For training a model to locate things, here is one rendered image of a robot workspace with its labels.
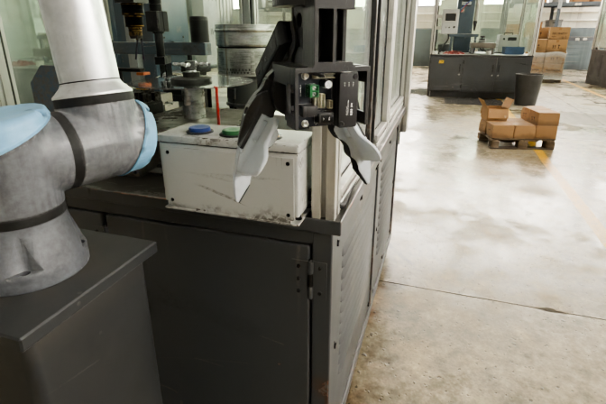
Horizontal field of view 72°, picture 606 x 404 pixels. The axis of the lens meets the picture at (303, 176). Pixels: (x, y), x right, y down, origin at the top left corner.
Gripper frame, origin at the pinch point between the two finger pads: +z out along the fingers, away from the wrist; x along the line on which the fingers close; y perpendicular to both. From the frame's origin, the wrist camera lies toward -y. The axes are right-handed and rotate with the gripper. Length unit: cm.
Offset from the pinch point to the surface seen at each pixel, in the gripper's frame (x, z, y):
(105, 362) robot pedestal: -25.0, 30.4, -17.8
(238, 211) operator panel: -1.0, 14.9, -30.7
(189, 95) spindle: -3, -1, -77
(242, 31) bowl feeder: 26, -17, -137
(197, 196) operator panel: -7.5, 12.8, -36.0
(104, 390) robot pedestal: -25.8, 34.7, -16.8
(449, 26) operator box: 473, -26, -553
